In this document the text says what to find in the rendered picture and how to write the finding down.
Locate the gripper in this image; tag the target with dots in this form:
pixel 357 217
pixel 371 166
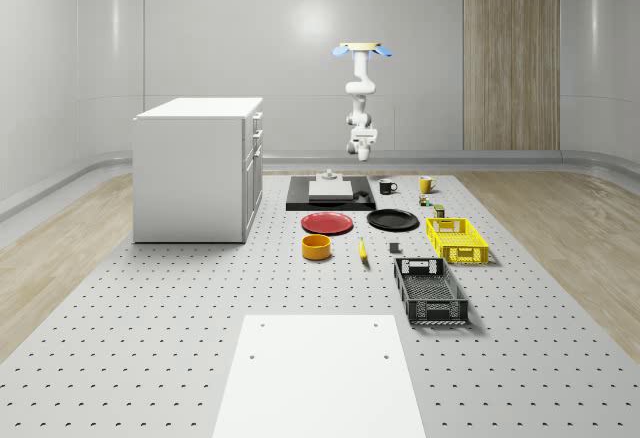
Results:
pixel 364 134

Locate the yellow bowl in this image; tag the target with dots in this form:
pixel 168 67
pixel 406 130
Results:
pixel 316 250

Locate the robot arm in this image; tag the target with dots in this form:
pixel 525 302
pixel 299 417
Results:
pixel 359 87

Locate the black mug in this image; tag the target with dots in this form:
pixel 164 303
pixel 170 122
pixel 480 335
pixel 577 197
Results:
pixel 386 187

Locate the yellow mug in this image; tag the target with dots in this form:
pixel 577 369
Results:
pixel 426 185

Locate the black plate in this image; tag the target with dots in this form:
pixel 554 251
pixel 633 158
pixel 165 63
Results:
pixel 393 220

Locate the puzzle cube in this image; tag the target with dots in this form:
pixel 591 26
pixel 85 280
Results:
pixel 425 201

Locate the red plate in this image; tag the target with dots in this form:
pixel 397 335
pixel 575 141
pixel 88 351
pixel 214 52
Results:
pixel 327 223

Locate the flat-sided can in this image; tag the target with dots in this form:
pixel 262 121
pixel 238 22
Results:
pixel 439 211

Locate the grey cube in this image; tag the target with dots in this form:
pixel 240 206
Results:
pixel 395 247

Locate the banana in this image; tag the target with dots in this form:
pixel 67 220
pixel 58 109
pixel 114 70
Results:
pixel 363 253

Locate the yellow basket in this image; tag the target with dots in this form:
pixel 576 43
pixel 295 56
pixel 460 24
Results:
pixel 457 254

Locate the white cabinet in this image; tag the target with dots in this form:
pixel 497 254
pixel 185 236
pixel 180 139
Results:
pixel 190 178

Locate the dark grey basket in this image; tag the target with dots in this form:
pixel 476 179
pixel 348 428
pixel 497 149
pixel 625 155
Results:
pixel 437 310

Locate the white board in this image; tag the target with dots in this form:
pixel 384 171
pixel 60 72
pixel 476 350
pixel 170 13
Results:
pixel 320 383

